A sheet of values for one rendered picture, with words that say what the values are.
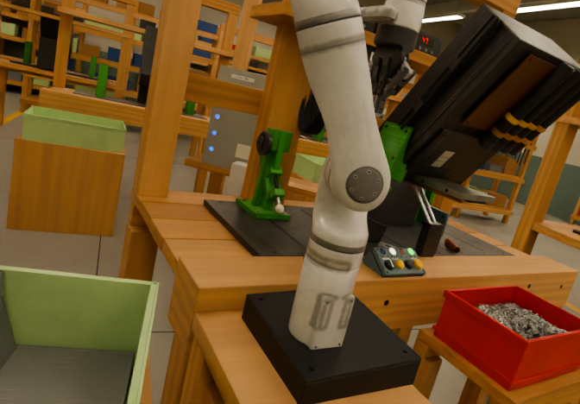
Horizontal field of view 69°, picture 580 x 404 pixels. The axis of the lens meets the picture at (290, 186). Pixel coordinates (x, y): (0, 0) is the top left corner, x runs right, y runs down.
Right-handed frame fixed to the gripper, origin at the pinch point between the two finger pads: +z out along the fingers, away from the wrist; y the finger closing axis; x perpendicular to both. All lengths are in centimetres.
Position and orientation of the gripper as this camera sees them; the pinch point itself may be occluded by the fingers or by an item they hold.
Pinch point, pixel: (376, 106)
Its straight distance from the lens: 82.9
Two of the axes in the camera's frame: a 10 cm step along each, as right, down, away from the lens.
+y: -4.9, -3.0, 8.2
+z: -2.4, 9.5, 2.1
